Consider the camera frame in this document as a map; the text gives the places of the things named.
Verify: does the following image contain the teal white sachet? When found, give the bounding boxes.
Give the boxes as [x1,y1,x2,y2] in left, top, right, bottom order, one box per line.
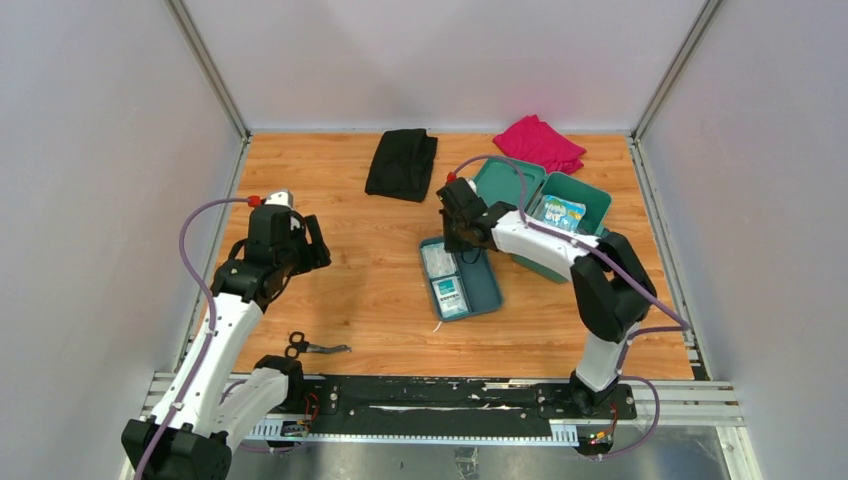
[431,275,470,320]

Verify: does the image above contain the black handled scissors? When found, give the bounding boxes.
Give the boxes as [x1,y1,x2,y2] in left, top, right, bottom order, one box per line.
[284,331,352,359]

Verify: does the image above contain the teal medicine box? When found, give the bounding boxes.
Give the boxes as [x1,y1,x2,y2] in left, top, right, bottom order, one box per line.
[471,155,614,285]

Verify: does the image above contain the light blue mask packet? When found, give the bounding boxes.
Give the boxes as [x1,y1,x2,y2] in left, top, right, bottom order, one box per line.
[533,195,587,232]

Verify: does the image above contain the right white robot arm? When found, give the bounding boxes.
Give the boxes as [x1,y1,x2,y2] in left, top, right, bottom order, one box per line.
[437,175,656,418]

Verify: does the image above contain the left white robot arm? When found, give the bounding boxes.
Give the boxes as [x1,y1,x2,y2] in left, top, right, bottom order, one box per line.
[121,190,331,479]

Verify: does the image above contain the dark teal divided tray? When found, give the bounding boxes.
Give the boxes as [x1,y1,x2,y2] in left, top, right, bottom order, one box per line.
[419,237,504,322]

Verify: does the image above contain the black folded cloth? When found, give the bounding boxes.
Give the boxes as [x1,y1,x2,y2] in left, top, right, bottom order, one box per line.
[364,128,438,203]

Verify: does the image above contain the pink folded cloth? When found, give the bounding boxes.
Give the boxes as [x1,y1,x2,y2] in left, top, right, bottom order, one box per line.
[493,115,587,175]

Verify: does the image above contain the black metal base rail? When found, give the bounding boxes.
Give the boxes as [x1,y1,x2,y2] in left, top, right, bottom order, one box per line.
[135,370,747,458]

